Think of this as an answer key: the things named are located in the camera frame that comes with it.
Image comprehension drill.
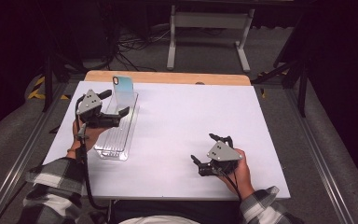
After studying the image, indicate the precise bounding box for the yellow black floor tape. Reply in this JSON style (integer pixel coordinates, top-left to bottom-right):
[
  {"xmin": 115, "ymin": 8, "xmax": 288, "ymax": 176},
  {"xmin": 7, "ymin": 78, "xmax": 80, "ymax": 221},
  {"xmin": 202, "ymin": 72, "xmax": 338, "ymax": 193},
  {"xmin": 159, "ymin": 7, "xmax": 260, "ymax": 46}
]
[{"xmin": 27, "ymin": 76, "xmax": 72, "ymax": 102}]

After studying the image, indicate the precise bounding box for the bundle of black floor cables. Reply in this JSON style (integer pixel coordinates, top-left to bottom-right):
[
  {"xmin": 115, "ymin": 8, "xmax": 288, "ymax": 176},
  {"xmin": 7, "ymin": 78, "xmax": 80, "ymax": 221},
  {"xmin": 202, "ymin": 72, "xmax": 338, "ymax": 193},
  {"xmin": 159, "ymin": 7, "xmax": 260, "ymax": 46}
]
[{"xmin": 110, "ymin": 26, "xmax": 171, "ymax": 73}]

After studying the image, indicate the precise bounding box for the clear plastic packaging tray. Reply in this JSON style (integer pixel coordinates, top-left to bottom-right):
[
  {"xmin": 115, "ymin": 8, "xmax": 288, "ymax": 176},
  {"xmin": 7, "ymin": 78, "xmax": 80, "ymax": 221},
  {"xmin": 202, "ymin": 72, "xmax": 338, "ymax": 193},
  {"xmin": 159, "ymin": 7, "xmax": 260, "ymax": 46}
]
[{"xmin": 93, "ymin": 91, "xmax": 141, "ymax": 162}]

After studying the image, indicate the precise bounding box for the wooden table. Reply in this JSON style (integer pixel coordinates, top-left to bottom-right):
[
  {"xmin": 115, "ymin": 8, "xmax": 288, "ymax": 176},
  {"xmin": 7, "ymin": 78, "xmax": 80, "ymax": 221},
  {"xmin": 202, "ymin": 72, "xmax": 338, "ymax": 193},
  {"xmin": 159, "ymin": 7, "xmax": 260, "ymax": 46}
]
[{"xmin": 83, "ymin": 70, "xmax": 252, "ymax": 87}]

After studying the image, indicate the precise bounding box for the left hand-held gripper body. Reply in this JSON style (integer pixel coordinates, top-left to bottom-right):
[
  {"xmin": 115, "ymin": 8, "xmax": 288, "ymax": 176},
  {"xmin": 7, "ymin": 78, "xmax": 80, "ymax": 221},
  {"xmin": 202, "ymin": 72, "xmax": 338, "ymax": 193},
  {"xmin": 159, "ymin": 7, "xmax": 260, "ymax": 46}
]
[{"xmin": 76, "ymin": 89, "xmax": 121, "ymax": 129}]

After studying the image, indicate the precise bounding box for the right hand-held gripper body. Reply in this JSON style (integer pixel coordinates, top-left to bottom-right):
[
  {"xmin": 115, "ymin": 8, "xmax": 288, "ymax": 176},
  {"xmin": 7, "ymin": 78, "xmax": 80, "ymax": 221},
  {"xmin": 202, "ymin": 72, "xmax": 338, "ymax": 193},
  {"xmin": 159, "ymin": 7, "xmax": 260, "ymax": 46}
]
[{"xmin": 198, "ymin": 136, "xmax": 244, "ymax": 177}]

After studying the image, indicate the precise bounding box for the person's left hand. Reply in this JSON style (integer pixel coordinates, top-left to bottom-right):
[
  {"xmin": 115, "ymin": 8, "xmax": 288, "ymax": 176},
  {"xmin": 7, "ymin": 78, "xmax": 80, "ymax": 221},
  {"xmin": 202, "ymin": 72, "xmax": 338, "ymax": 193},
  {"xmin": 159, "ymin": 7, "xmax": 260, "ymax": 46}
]
[{"xmin": 66, "ymin": 119, "xmax": 110, "ymax": 160}]

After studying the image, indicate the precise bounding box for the person's white shirt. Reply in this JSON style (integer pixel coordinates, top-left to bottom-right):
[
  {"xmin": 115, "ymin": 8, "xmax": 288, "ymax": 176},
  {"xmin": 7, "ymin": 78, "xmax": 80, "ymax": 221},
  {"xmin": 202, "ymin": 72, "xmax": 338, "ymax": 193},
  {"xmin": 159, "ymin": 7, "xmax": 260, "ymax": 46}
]
[{"xmin": 117, "ymin": 213, "xmax": 202, "ymax": 224}]

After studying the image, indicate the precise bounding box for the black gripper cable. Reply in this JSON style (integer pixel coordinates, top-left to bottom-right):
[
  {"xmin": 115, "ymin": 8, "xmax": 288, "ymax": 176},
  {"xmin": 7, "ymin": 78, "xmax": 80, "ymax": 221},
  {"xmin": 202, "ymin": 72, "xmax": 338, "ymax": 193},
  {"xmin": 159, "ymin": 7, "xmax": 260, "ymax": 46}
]
[
  {"xmin": 74, "ymin": 95, "xmax": 110, "ymax": 211},
  {"xmin": 217, "ymin": 168, "xmax": 244, "ymax": 201}
]

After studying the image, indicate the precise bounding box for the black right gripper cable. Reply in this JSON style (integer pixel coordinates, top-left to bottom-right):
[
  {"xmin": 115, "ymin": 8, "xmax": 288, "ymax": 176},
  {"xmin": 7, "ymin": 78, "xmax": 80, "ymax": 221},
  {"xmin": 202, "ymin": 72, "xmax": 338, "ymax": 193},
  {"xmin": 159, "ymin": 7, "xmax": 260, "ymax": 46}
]
[{"xmin": 217, "ymin": 168, "xmax": 244, "ymax": 201}]

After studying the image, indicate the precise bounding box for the aluminium floor rail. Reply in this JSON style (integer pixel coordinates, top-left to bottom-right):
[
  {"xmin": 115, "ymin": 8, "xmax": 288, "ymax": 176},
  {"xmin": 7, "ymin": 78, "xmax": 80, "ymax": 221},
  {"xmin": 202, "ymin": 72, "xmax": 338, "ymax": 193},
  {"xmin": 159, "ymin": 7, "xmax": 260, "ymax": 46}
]
[
  {"xmin": 284, "ymin": 88, "xmax": 358, "ymax": 224},
  {"xmin": 0, "ymin": 83, "xmax": 70, "ymax": 224}
]

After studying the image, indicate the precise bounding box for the iridescent phone case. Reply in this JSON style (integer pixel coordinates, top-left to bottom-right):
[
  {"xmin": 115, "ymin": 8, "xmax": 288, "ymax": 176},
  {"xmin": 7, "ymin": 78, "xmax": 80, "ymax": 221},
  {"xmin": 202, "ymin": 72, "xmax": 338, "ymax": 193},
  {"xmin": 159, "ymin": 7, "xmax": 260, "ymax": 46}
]
[{"xmin": 112, "ymin": 76, "xmax": 136, "ymax": 115}]

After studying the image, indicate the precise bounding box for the black metal stand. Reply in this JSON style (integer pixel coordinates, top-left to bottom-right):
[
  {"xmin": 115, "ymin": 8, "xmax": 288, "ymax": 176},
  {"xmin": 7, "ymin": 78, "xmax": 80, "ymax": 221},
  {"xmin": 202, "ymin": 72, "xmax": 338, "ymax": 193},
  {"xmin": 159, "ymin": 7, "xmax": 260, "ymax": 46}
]
[
  {"xmin": 251, "ymin": 57, "xmax": 310, "ymax": 119},
  {"xmin": 42, "ymin": 54, "xmax": 90, "ymax": 114}
]

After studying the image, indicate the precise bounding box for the white board table cover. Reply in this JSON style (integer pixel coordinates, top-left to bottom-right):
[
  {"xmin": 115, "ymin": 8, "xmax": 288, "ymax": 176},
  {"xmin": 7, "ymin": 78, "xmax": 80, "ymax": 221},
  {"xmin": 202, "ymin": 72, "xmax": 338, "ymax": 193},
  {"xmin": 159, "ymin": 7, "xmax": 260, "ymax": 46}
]
[{"xmin": 42, "ymin": 80, "xmax": 292, "ymax": 200}]

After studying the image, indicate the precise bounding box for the person's dark lap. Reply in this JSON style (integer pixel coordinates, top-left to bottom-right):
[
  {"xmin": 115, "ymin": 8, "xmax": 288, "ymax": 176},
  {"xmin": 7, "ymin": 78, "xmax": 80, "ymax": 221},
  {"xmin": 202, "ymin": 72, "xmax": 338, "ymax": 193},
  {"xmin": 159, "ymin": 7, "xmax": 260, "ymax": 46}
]
[{"xmin": 109, "ymin": 199, "xmax": 244, "ymax": 224}]

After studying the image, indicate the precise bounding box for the white metal stand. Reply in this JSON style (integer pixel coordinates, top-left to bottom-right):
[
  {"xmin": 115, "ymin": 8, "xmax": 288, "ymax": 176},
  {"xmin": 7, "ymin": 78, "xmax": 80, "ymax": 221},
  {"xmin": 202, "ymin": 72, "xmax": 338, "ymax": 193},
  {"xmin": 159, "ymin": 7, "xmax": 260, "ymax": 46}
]
[{"xmin": 166, "ymin": 4, "xmax": 256, "ymax": 74}]

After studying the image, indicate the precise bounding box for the person's right hand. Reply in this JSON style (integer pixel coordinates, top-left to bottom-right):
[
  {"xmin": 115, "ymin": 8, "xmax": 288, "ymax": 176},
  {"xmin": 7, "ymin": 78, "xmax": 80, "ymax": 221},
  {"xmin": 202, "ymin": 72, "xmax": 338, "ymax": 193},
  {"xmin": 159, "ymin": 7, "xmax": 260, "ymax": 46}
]
[{"xmin": 221, "ymin": 147, "xmax": 256, "ymax": 201}]

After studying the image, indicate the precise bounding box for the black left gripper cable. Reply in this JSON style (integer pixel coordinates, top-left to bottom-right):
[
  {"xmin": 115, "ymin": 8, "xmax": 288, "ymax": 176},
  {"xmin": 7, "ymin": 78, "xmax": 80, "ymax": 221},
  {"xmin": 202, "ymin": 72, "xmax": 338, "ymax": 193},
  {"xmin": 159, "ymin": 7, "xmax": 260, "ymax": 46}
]
[{"xmin": 74, "ymin": 95, "xmax": 110, "ymax": 211}]

